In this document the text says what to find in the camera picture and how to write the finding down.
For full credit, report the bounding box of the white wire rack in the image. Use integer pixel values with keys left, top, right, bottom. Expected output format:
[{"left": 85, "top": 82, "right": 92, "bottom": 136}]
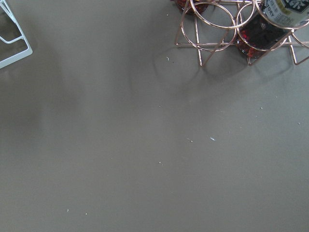
[{"left": 0, "top": 0, "right": 33, "bottom": 69}]

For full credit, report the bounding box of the dark sauce bottle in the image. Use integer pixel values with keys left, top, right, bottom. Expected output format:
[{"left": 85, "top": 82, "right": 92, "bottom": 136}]
[
  {"left": 236, "top": 0, "right": 309, "bottom": 59},
  {"left": 172, "top": 0, "right": 210, "bottom": 15}
]

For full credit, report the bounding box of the dark sauce bottle front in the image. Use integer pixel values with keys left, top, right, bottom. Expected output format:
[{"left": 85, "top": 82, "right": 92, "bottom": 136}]
[{"left": 236, "top": 0, "right": 309, "bottom": 59}]

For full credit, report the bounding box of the copper wire bottle rack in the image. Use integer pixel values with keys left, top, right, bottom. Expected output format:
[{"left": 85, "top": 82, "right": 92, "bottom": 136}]
[{"left": 174, "top": 0, "right": 309, "bottom": 65}]

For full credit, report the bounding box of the dark sauce bottle rear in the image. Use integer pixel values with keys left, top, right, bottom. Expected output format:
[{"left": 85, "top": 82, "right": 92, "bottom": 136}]
[{"left": 172, "top": 0, "right": 210, "bottom": 15}]

